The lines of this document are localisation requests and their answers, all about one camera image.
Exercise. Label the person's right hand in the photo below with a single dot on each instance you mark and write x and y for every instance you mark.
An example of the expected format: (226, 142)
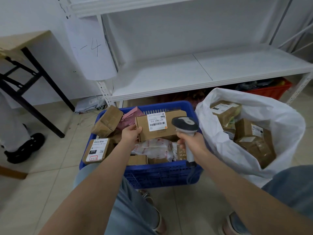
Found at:
(196, 145)

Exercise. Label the taped brown parcel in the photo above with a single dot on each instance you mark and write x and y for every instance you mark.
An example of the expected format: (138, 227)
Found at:
(144, 129)
(225, 112)

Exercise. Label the person's sandal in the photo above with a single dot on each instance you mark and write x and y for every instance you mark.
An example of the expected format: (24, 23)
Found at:
(151, 200)
(227, 225)

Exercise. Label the wooden chair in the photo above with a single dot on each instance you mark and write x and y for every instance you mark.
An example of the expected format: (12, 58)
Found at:
(12, 173)

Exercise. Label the brown box green printed tape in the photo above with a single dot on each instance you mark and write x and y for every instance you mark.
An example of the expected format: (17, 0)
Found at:
(231, 124)

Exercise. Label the pile of parcels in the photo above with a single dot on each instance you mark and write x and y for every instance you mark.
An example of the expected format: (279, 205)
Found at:
(107, 121)

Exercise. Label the white paper sign sheet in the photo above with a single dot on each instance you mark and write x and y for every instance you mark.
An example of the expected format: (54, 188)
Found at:
(95, 58)

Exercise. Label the yellow packet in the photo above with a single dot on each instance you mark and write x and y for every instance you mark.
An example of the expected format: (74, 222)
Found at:
(282, 83)

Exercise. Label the person's left forearm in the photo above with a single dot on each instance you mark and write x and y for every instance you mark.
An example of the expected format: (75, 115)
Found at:
(93, 193)

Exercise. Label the white woven sack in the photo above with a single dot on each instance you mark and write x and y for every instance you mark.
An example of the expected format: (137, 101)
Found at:
(281, 115)

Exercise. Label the person's left hand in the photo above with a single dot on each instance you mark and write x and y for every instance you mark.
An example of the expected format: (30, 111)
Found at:
(130, 134)

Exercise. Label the white metal shelf rack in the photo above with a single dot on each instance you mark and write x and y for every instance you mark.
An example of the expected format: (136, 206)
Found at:
(293, 39)
(171, 73)

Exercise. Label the grey plastic mailer bag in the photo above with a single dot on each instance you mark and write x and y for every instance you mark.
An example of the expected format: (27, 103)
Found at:
(89, 103)

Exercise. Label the pink mailer bag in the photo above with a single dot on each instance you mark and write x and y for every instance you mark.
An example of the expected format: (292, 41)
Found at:
(129, 118)

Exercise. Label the person's right forearm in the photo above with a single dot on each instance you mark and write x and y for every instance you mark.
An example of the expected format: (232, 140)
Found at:
(244, 198)

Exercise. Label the grey handheld barcode scanner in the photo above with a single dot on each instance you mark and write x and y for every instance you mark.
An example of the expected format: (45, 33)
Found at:
(184, 124)

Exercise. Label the white red-print mailer bag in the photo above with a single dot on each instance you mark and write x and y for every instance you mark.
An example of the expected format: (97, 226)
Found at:
(154, 149)

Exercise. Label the brown box shiny tape wrap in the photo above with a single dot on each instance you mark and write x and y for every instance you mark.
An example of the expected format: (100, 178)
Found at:
(244, 129)

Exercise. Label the wooden folding table black legs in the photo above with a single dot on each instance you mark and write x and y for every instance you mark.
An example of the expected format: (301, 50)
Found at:
(19, 40)

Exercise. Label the blue plastic crate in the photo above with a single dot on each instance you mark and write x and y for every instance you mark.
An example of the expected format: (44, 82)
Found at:
(159, 176)

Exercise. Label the red plastic crate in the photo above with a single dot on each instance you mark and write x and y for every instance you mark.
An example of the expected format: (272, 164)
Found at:
(269, 91)

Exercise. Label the brown box red-outlined sticker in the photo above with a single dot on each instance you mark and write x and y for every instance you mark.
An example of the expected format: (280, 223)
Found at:
(95, 150)

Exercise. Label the person's left leg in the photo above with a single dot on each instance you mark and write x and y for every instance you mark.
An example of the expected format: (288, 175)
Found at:
(132, 212)

